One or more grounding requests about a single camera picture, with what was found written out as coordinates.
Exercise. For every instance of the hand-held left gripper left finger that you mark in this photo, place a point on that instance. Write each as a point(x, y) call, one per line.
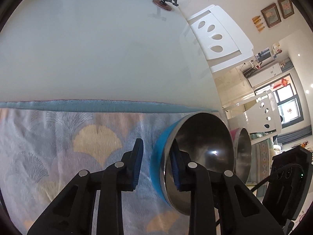
point(138, 162)

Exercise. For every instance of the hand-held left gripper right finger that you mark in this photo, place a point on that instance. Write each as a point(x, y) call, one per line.
point(176, 170)

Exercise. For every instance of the blue steel bowl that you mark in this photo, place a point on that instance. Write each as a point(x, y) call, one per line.
point(207, 139)

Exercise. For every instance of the magenta steel bowl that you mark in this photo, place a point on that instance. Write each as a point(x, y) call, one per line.
point(243, 151)

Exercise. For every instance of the white chair with cutouts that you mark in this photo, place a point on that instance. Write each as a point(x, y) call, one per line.
point(261, 117)
point(220, 36)

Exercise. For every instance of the dark framed window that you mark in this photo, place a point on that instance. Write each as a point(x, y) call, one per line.
point(289, 100)

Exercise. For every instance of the fan patterned tablecloth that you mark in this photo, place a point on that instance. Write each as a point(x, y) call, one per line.
point(49, 139)

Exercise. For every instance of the red hanging ornament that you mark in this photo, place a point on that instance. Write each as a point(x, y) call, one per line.
point(285, 82)

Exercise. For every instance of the white air conditioner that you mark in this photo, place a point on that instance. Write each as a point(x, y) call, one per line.
point(265, 74)

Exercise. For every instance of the brown round coaster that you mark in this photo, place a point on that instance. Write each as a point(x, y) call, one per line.
point(162, 5)

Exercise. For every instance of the yellow wall ornaments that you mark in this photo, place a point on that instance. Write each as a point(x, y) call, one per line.
point(258, 24)

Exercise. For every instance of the framed wall picture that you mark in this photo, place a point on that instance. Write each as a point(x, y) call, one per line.
point(285, 6)
point(270, 15)

